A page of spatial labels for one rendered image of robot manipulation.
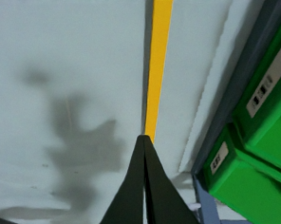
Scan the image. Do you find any green open bin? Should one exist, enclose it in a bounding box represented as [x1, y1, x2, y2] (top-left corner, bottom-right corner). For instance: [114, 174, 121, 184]
[202, 123, 281, 224]
[231, 23, 281, 169]

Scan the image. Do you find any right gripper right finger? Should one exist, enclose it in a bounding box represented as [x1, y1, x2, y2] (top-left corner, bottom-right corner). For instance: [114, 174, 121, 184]
[143, 135, 200, 224]

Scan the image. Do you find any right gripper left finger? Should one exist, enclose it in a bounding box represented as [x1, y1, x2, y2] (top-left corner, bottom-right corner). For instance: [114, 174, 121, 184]
[100, 135, 144, 224]

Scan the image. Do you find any yellow bar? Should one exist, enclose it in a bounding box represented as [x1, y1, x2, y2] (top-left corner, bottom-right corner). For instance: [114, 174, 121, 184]
[144, 0, 173, 143]

